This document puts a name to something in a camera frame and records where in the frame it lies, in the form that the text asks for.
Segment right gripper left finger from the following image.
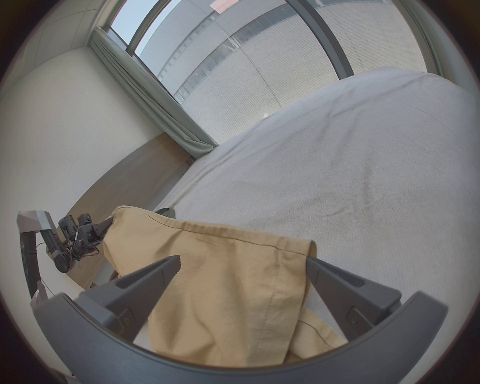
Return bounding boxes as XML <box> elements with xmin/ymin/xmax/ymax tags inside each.
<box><xmin>77</xmin><ymin>255</ymin><xmax>182</xmax><ymax>344</ymax></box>

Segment tan shorts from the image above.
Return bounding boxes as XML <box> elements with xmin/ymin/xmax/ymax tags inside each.
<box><xmin>102</xmin><ymin>205</ymin><xmax>349</xmax><ymax>368</ymax></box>

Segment window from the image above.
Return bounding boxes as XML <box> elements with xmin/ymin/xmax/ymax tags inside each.
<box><xmin>109</xmin><ymin>0</ymin><xmax>447</xmax><ymax>147</ymax></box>

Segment grey-green curtain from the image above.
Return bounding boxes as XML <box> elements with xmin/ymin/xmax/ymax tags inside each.
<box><xmin>90</xmin><ymin>28</ymin><xmax>219</xmax><ymax>158</ymax></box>

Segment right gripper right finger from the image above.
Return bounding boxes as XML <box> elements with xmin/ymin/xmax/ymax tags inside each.
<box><xmin>305</xmin><ymin>257</ymin><xmax>403</xmax><ymax>343</ymax></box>

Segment bed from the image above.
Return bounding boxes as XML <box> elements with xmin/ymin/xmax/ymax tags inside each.
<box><xmin>35</xmin><ymin>67</ymin><xmax>480</xmax><ymax>376</ymax></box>

